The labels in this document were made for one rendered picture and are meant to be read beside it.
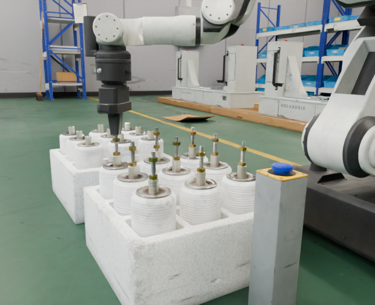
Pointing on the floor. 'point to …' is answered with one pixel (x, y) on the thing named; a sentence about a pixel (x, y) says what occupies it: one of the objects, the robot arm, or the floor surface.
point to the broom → (40, 65)
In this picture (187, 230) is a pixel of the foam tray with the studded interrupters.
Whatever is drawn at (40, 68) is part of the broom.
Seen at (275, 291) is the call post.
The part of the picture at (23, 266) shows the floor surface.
